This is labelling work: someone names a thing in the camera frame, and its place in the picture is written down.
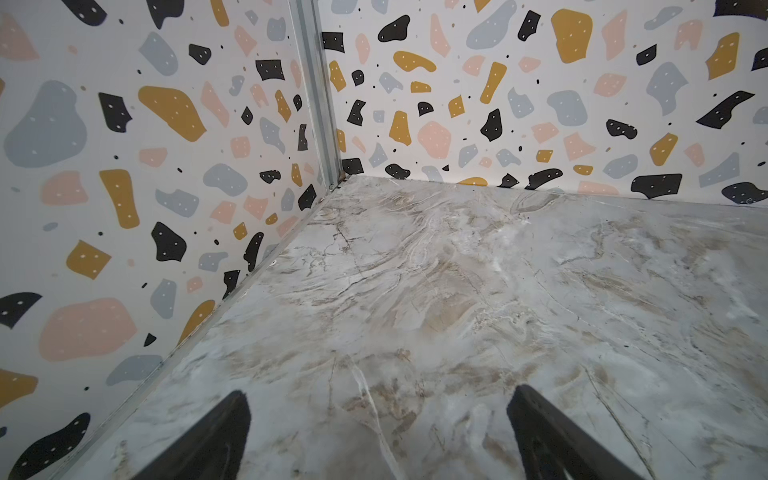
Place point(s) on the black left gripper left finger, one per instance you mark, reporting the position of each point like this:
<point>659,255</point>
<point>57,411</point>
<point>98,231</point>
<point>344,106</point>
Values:
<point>212,448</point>

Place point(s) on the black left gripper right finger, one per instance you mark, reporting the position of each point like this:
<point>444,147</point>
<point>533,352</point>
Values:
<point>552,446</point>

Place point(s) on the aluminium corner post left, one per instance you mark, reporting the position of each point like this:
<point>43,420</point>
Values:
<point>307,26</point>

